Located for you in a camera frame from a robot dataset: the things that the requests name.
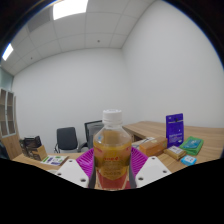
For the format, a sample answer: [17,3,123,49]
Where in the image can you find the tan cardboard box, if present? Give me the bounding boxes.
[138,136,168,158]

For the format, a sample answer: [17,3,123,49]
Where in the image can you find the green packet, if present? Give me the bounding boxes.
[179,135,205,157]

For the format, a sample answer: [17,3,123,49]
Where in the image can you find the orange drink bottle white cap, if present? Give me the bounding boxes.
[92,108,133,191]

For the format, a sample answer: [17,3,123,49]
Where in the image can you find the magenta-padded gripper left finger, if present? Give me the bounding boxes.
[54,147,98,190]

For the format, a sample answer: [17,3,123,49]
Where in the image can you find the small yellowish flat box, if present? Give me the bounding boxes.
[163,145,188,161]

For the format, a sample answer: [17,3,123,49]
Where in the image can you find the purple standing box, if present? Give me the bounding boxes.
[165,113,185,149]

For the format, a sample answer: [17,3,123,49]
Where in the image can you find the dark brown standing box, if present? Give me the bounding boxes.
[19,138,30,157]

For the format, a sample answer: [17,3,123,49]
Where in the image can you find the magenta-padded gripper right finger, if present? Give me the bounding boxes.
[128,146,173,190]

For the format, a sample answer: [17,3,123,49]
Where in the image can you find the black padded office chair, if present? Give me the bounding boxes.
[54,126,81,154]

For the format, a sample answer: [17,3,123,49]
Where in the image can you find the grey mesh office chair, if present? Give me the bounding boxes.
[79,119,104,151]

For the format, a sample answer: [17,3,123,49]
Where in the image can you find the wooden shelf cabinet glass doors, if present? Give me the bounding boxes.
[0,88,24,160]

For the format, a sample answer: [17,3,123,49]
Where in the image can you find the small light blue box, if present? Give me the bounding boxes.
[180,154,198,167]

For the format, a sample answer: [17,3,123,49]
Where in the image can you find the ceiling air vent grille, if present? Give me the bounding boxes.
[26,6,54,33]

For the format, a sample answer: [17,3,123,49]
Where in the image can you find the brown cardboard carton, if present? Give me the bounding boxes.
[29,144,48,162]

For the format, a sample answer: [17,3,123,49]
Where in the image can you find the wooden side cabinet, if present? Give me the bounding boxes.
[122,120,168,143]

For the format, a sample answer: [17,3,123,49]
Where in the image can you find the rectangular ceiling light panel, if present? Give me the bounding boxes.
[1,43,15,62]
[52,0,90,21]

